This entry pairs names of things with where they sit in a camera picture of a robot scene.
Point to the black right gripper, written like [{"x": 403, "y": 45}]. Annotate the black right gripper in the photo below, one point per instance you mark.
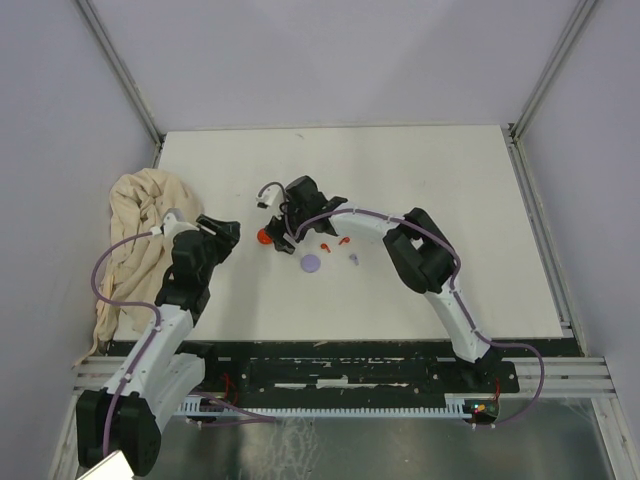
[{"x": 278, "y": 227}]

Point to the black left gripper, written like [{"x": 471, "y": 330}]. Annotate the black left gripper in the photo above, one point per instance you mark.
[{"x": 225, "y": 237}]

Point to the orange earbud charging case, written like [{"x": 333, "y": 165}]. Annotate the orange earbud charging case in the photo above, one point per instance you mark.
[{"x": 263, "y": 238}]

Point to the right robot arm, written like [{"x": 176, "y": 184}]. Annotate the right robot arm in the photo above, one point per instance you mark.
[{"x": 422, "y": 256}]

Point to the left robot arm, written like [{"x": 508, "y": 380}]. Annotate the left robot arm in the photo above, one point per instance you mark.
[{"x": 131, "y": 410}]

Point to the lilac earbud charging case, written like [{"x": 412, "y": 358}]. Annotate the lilac earbud charging case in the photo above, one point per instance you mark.
[{"x": 310, "y": 263}]

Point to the cream crumpled cloth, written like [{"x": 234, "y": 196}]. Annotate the cream crumpled cloth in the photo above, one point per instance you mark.
[{"x": 126, "y": 281}]

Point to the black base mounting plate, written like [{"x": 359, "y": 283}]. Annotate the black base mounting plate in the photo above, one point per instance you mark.
[{"x": 420, "y": 363}]

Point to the white paper sheet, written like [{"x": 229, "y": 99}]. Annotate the white paper sheet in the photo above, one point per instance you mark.
[{"x": 113, "y": 467}]

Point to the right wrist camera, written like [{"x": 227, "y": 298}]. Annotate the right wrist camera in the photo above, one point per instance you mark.
[{"x": 268, "y": 198}]

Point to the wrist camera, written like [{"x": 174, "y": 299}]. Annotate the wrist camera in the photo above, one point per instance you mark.
[
  {"x": 268, "y": 198},
  {"x": 173, "y": 223}
]

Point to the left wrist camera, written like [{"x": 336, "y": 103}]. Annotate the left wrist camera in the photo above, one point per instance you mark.
[{"x": 173, "y": 223}]

